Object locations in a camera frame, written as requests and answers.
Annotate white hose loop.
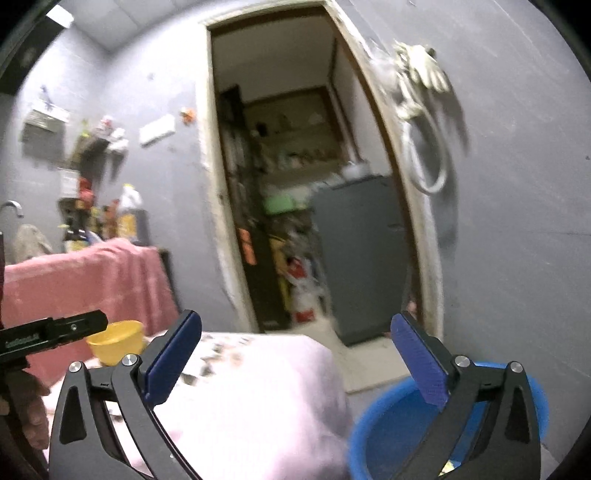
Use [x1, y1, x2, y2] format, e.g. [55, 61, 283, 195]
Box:
[399, 108, 451, 195]

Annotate blue plastic basin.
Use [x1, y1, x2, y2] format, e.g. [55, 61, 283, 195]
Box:
[347, 362, 550, 480]

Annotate pink floral tablecloth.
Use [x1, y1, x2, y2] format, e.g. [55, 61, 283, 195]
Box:
[85, 330, 354, 480]

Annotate ceiling light panel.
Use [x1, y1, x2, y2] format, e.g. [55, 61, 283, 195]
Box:
[46, 4, 75, 28]

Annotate white hanging gloves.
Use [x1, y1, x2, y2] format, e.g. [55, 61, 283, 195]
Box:
[392, 41, 455, 121]

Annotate white and yellow bottle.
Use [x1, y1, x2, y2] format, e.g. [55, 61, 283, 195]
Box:
[117, 184, 145, 241]

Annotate green container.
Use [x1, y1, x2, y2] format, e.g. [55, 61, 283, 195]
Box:
[263, 194, 296, 215]

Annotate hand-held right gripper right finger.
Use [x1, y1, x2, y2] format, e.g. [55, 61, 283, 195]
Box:
[390, 310, 543, 480]

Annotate person's left hand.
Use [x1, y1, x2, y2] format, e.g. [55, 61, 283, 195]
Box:
[11, 369, 52, 452]

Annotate beige cloth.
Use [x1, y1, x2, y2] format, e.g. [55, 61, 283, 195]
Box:
[14, 224, 54, 264]

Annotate grey wall hanging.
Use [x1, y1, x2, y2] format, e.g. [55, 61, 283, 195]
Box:
[21, 106, 70, 160]

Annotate pink cloth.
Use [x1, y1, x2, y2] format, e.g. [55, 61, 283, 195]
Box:
[0, 237, 183, 384]

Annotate white wall switch box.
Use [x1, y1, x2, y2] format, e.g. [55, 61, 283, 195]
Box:
[139, 114, 177, 147]

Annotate yellow bowl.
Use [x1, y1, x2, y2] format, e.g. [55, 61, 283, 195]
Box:
[85, 320, 147, 367]

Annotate red and white canister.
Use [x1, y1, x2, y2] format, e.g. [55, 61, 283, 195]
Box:
[291, 258, 320, 324]

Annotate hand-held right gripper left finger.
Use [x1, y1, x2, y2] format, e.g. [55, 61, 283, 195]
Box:
[48, 309, 204, 480]

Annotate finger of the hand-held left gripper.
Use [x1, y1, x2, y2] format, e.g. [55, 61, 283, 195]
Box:
[0, 310, 109, 360]

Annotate cluttered wall shelf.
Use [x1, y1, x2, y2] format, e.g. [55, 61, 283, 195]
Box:
[69, 115, 130, 164]

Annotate white door frame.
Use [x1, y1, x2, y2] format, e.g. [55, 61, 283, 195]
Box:
[196, 0, 446, 337]

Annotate grey cabinet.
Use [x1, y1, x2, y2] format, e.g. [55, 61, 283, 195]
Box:
[309, 174, 416, 347]

